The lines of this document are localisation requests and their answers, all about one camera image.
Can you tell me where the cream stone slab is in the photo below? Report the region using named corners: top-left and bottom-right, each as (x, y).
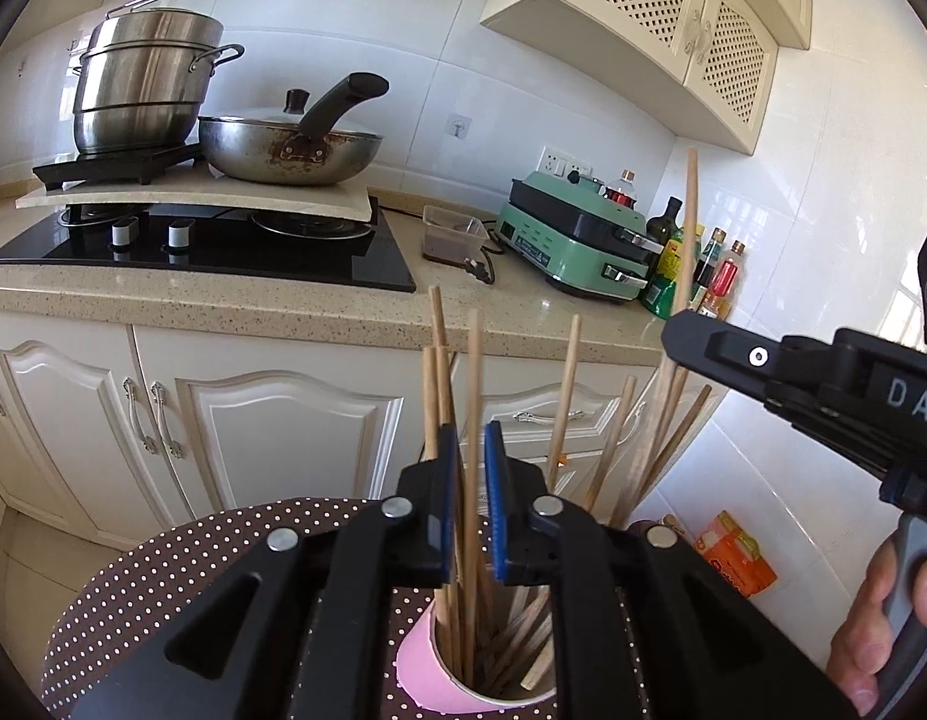
top-left (17, 178), bottom-right (379, 227)

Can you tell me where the cream kitchen base cabinet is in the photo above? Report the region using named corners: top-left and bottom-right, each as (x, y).
top-left (0, 307), bottom-right (727, 550)

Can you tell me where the dark olive oil bottle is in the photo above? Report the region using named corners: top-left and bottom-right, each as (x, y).
top-left (647, 196), bottom-right (685, 242)

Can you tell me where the brown polka dot tablecloth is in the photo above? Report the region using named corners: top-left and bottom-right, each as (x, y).
top-left (41, 495), bottom-right (659, 720)

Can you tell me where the wooden chopstick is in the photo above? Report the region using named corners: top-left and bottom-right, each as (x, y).
top-left (609, 148), bottom-right (700, 530)
top-left (463, 309), bottom-right (484, 687)

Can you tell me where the dark soy sauce bottle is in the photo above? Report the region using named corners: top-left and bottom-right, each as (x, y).
top-left (692, 227), bottom-right (728, 291)

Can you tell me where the white double wall socket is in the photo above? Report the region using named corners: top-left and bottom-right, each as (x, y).
top-left (541, 149), bottom-right (594, 180)

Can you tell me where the pink cup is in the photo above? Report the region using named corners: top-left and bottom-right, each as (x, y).
top-left (398, 592), bottom-right (562, 716)

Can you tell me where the black glass gas cooktop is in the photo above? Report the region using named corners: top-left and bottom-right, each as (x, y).
top-left (0, 202), bottom-right (418, 295)

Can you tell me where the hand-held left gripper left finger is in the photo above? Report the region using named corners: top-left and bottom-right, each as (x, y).
top-left (71, 424), bottom-right (464, 720)

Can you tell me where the green electric grill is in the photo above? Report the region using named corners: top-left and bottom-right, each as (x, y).
top-left (493, 169), bottom-right (668, 305)

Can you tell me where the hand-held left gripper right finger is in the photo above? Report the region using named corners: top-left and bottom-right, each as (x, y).
top-left (484, 420), bottom-right (859, 720)

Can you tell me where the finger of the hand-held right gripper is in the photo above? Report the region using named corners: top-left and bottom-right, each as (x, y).
top-left (660, 309), bottom-right (785, 392)

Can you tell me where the glass wok lid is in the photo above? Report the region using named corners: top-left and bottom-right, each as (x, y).
top-left (200, 88), bottom-right (337, 130)

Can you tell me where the green bottle yellow label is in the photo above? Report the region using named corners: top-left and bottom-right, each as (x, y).
top-left (641, 229), bottom-right (704, 317)

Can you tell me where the clear plastic container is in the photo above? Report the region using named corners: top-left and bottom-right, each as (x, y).
top-left (422, 204), bottom-right (488, 269)

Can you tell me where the black induction cooker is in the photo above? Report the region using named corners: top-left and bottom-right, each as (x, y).
top-left (32, 142), bottom-right (205, 192)

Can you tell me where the steel wok with black handle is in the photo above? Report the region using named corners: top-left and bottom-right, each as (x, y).
top-left (197, 73), bottom-right (391, 187)

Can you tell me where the red sauce bottle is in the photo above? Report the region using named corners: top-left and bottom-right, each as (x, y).
top-left (707, 240), bottom-right (748, 302)

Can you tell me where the bunch of wooden chopsticks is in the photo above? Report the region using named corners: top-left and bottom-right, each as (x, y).
top-left (420, 285), bottom-right (713, 695)

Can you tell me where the person's right hand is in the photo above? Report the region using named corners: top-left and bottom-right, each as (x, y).
top-left (824, 532), bottom-right (927, 702)

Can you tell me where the stainless steel steamer pot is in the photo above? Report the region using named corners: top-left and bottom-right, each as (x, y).
top-left (71, 0), bottom-right (245, 158)

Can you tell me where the orange cardboard box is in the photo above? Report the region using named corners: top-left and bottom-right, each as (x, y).
top-left (694, 510), bottom-right (779, 599)

